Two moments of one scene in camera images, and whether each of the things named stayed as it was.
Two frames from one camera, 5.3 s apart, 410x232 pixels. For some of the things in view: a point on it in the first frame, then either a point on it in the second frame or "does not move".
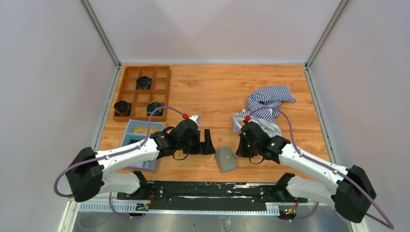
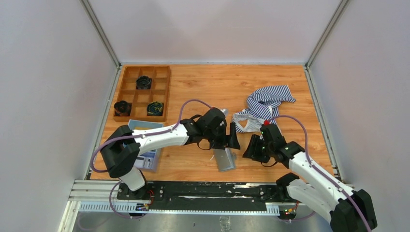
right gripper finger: [241, 151] to [255, 149]
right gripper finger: [243, 138] to [264, 156]
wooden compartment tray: [143, 89] does not move
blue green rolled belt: [153, 106] does not move
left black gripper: [204, 148] to [229, 140]
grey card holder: [226, 160] does not move
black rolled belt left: [122, 108] does not move
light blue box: [136, 132] does not move
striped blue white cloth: [266, 118] does not move
